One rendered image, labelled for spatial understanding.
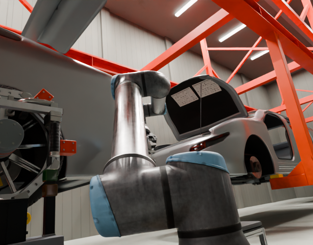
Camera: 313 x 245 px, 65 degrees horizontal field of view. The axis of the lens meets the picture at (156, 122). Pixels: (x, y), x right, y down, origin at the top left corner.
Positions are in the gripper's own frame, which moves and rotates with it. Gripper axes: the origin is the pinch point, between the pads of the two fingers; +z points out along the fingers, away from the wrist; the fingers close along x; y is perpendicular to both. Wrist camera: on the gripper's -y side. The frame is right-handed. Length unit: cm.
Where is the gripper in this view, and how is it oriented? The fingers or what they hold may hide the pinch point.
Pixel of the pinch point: (149, 150)
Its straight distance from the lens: 145.9
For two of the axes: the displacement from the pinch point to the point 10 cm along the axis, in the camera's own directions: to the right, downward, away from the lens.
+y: 9.4, 0.5, 3.3
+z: 2.8, 4.4, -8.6
